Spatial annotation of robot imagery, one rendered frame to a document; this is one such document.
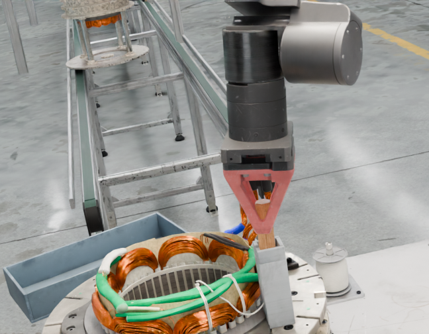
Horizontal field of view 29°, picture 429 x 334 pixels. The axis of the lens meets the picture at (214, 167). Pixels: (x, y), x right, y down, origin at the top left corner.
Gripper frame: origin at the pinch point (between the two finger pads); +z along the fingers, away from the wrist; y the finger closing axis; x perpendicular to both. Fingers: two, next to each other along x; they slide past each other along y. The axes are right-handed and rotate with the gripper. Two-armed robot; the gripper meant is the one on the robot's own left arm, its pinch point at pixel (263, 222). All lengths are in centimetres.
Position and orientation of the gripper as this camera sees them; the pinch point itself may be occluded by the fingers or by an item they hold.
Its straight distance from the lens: 83.6
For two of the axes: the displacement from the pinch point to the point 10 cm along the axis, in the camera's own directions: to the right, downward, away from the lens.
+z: 0.7, 9.6, 2.9
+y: 1.1, -2.9, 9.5
